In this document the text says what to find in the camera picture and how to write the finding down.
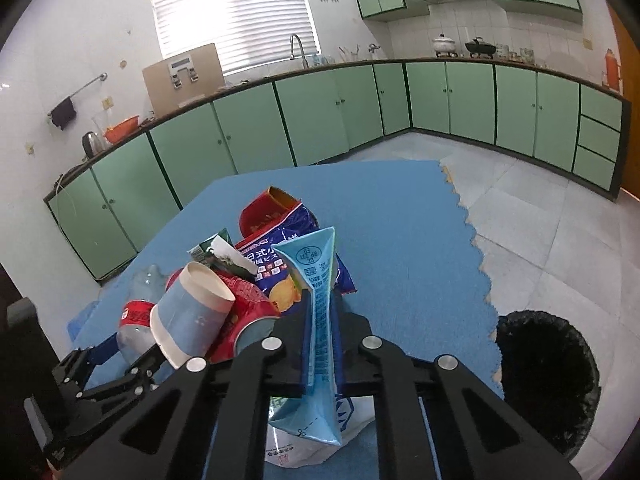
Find white window blind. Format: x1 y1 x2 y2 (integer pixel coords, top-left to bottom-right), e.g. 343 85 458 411
148 0 321 61

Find light blue milk carton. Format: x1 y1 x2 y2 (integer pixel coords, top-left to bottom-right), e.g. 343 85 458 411
267 226 358 447

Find blue snack bag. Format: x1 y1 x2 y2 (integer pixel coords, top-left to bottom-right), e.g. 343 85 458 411
234 203 357 316

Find black trash bin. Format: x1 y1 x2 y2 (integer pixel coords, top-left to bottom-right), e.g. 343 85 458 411
495 310 601 463

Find black wok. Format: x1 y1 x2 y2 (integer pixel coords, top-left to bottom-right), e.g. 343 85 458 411
465 37 498 58

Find metal towel rail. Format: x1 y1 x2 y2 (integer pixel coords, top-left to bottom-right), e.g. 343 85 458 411
47 73 108 121

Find green and white milk carton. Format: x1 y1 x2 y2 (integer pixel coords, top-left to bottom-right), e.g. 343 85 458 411
187 228 261 282

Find clear plastic pitcher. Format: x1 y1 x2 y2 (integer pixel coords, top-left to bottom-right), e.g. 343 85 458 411
91 112 113 147

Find blue plastic bag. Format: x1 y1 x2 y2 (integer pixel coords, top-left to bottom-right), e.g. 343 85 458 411
67 302 101 341

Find red paper cup gold inside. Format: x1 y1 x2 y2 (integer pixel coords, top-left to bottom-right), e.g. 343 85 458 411
239 186 303 241

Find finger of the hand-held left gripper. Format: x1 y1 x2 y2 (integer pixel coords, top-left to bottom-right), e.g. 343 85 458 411
51 337 122 388
75 352 163 413

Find blue foam mat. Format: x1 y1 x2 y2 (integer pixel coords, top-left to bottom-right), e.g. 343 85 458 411
67 160 506 480

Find red thermos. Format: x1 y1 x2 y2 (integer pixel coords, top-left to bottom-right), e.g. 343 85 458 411
602 49 622 88

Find brown cardboard box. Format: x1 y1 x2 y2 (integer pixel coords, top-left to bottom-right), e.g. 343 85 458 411
142 43 226 116

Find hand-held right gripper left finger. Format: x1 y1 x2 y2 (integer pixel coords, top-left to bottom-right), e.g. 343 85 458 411
60 296 316 480

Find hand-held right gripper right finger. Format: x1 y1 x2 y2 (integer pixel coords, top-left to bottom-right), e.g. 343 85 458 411
327 301 583 480

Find clear plastic bottle red label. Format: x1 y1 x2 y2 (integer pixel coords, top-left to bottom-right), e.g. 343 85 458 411
116 265 168 366

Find white and blue paper cup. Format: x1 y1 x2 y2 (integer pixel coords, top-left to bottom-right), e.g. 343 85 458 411
149 261 236 370

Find white printed plastic bag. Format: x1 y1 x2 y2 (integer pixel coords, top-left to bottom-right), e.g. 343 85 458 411
265 395 376 468

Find orange basin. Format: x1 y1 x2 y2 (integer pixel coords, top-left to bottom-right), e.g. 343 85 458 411
102 116 141 143

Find green base cabinets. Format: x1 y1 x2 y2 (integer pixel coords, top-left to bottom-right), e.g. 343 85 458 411
44 57 632 286

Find red crumpled paper bowl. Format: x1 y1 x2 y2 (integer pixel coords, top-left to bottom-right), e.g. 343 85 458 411
167 267 281 364

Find metal kitchen faucet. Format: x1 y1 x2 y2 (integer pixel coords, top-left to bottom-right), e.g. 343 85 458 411
290 34 311 70

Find black cloth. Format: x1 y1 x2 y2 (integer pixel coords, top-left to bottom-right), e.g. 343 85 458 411
50 97 78 131

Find row of glass jars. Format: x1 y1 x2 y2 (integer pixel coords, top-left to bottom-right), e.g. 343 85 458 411
497 45 547 67

